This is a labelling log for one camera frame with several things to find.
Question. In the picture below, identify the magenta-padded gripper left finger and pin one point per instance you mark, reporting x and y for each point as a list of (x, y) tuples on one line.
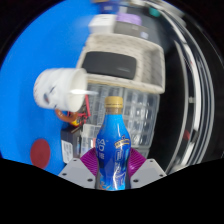
[(77, 172)]

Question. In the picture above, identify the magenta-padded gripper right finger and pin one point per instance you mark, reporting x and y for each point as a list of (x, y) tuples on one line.
[(147, 170)]

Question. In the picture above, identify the blue drink bottle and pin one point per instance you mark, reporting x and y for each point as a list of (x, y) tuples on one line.
[(113, 146)]

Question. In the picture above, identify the black box with white label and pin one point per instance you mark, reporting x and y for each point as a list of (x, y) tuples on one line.
[(68, 146)]

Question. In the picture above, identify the clear compartment organizer box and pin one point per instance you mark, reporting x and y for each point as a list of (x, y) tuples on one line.
[(88, 140)]

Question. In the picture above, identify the flat round red coaster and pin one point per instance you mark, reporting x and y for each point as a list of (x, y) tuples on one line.
[(40, 153)]

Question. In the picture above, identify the thin metal straw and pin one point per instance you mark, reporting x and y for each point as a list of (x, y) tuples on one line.
[(90, 92)]

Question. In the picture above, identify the white mug with face print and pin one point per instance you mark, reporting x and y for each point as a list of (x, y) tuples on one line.
[(56, 88)]

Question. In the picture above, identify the beige perforated plastic tray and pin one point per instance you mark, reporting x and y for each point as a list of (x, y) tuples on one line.
[(150, 63)]

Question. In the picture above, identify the black oblong speaker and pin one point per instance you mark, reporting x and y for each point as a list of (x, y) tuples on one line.
[(110, 65)]

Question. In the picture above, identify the dark grey box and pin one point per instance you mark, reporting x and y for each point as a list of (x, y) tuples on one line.
[(133, 31)]

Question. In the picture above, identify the small white box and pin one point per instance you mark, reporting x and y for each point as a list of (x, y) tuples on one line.
[(101, 23)]

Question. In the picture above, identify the purple container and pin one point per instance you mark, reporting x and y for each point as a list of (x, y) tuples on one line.
[(128, 18)]

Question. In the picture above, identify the dark wall shelf unit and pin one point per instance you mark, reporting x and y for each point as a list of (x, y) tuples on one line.
[(195, 93)]

